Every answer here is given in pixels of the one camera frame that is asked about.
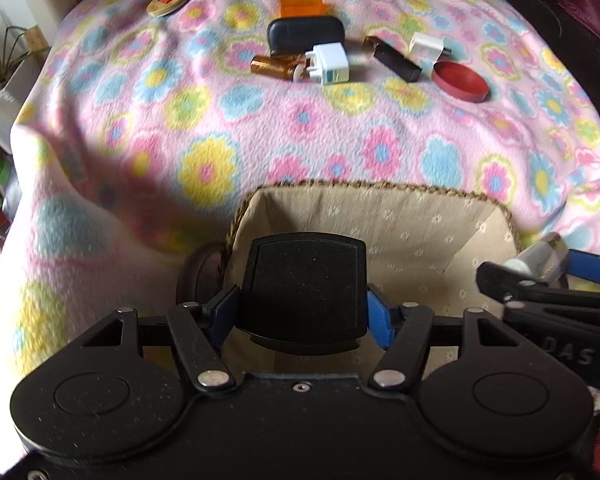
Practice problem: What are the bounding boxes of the black rounded case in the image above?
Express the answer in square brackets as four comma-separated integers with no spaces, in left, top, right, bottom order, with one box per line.
[236,232,368,356]

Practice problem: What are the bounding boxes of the red round lid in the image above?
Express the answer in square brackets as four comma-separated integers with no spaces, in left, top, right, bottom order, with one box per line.
[431,61,490,103]

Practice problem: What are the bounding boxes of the white travel plug adapter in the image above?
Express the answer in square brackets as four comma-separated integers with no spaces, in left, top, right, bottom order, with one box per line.
[306,42,350,86]

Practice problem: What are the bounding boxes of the white charger plug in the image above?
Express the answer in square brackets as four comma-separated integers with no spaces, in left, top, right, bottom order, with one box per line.
[408,32,453,62]

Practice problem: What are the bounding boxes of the dark blue glasses case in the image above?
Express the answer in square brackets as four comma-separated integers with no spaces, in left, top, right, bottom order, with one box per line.
[268,15,346,54]

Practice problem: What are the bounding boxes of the orange translucent plastic box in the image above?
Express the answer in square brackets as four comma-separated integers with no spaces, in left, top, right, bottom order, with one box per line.
[279,0,329,18]

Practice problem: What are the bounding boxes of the woven basket with fabric liner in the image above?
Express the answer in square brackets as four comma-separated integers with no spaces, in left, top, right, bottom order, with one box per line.
[222,178,524,376]

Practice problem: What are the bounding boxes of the pink floral fleece blanket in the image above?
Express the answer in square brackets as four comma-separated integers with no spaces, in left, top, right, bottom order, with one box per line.
[0,0,600,376]

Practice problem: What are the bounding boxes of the black lipstick tube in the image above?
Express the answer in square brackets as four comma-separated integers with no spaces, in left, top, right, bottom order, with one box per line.
[363,36,422,84]

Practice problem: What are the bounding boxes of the amber pill bottle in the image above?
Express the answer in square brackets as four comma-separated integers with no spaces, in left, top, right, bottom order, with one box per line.
[249,55,306,82]

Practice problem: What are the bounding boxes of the round wooden badge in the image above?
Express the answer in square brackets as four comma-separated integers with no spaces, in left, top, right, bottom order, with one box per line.
[146,0,188,18]

